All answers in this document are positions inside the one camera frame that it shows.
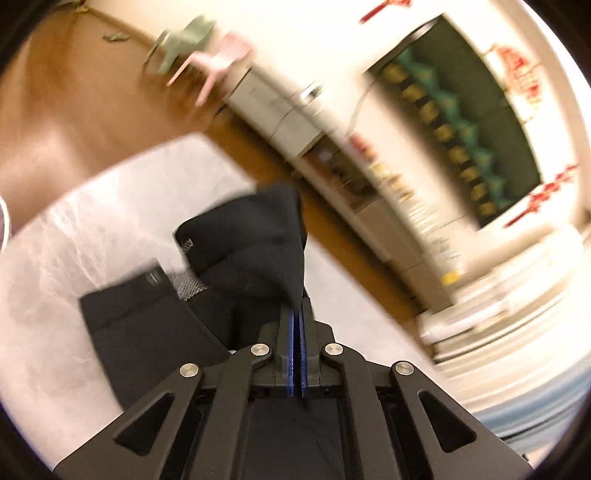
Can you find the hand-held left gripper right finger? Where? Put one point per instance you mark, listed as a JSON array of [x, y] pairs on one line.
[[303, 360]]

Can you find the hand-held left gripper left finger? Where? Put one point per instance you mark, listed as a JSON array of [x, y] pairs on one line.
[[290, 360]]

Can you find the black pants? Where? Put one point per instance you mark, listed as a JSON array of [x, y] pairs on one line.
[[249, 240]]

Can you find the long grey sideboard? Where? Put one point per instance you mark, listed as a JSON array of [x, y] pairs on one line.
[[397, 226]]

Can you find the yellow container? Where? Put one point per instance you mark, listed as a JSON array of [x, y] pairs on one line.
[[451, 277]]

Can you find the plate of red fruit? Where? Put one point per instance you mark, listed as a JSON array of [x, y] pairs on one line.
[[361, 145]]

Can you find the blue curtain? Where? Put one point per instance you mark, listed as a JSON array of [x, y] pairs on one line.
[[549, 406]]

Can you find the red hanging knot decoration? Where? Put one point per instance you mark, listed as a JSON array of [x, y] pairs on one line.
[[385, 9], [540, 198]]

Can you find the pink plastic chair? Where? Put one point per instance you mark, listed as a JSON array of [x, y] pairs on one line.
[[217, 57]]

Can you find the green plastic chair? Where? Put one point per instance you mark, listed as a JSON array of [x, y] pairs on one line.
[[182, 41]]

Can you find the small green scrap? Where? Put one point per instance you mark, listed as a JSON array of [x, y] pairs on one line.
[[114, 37]]

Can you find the red wall decoration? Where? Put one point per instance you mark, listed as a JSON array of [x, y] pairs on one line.
[[519, 74]]

